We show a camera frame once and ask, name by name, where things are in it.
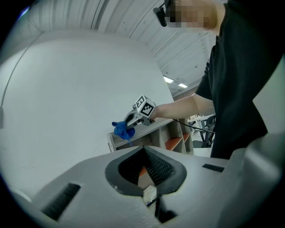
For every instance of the black head-mounted camera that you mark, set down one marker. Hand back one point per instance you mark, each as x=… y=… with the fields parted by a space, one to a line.
x=161 y=15

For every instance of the blue wiping cloth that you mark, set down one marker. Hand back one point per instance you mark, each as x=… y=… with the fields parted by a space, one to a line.
x=122 y=131

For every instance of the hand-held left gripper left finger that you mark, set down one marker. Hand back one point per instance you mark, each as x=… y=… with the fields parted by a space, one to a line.
x=93 y=196

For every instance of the white packet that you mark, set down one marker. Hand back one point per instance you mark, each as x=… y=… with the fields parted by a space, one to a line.
x=149 y=193

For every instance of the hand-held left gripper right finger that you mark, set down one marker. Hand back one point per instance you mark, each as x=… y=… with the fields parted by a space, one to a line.
x=196 y=189

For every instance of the person's right forearm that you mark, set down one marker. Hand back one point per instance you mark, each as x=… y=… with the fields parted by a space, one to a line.
x=178 y=109

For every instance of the person's black shirt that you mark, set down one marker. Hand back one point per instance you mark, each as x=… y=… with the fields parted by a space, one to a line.
x=240 y=89

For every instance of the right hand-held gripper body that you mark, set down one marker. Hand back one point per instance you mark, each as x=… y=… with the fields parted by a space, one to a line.
x=144 y=108

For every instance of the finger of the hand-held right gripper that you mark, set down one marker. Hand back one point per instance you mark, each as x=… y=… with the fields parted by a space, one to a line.
x=135 y=125
x=129 y=116

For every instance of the grey wooden shelf unit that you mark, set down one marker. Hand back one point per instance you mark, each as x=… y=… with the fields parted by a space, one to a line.
x=153 y=133

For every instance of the white office desk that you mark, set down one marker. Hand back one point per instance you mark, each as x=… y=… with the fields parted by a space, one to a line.
x=200 y=118

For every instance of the rectangular ceiling light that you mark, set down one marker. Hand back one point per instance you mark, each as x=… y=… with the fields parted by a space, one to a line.
x=182 y=85
x=168 y=79

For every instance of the black office chair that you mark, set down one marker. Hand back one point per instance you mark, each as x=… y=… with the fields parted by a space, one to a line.
x=209 y=131

